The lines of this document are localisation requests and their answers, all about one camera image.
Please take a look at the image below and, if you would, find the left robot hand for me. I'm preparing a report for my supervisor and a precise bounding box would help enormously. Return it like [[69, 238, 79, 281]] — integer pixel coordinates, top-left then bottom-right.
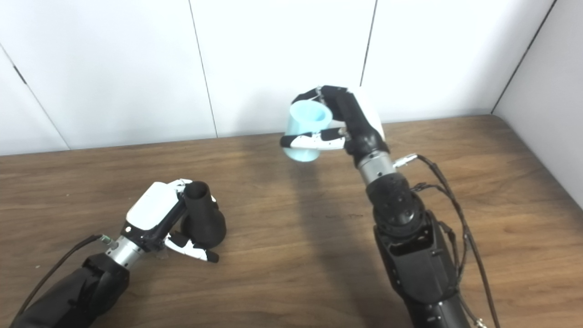
[[121, 179, 220, 263]]

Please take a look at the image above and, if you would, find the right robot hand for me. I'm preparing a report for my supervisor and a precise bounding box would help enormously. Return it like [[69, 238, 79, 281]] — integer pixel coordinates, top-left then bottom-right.
[[280, 85, 390, 167]]

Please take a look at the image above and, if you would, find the black flared nozzle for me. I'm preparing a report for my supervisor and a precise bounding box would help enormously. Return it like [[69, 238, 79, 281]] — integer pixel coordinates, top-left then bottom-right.
[[181, 181, 227, 249]]

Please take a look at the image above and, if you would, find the light-blue hose piece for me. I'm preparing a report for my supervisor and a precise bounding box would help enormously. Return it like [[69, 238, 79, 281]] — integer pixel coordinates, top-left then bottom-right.
[[284, 100, 333, 163]]

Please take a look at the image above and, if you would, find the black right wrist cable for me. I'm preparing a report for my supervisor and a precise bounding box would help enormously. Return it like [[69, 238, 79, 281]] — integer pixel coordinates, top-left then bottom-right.
[[394, 154, 501, 328]]

